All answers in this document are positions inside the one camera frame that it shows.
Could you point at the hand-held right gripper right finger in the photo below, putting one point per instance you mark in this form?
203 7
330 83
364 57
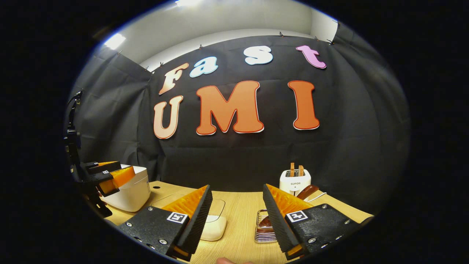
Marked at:
276 220

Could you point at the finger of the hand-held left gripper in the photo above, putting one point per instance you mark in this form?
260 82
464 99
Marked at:
104 167
117 178

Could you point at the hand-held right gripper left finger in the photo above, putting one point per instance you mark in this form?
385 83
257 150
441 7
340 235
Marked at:
199 220

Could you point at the clear rice container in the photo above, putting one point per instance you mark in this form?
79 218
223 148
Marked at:
216 211

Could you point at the white rice cooker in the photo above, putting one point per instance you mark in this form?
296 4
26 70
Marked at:
133 194

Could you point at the brown wooden spoon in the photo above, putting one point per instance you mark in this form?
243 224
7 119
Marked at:
307 191

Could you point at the white toaster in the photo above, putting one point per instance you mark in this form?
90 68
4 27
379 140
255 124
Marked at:
295 183

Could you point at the toasted bread slice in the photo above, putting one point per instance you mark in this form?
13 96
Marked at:
301 170
292 169

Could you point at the black backdrop cloth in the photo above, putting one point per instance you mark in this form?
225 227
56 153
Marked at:
348 146

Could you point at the ceiling light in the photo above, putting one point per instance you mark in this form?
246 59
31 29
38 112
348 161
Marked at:
114 40

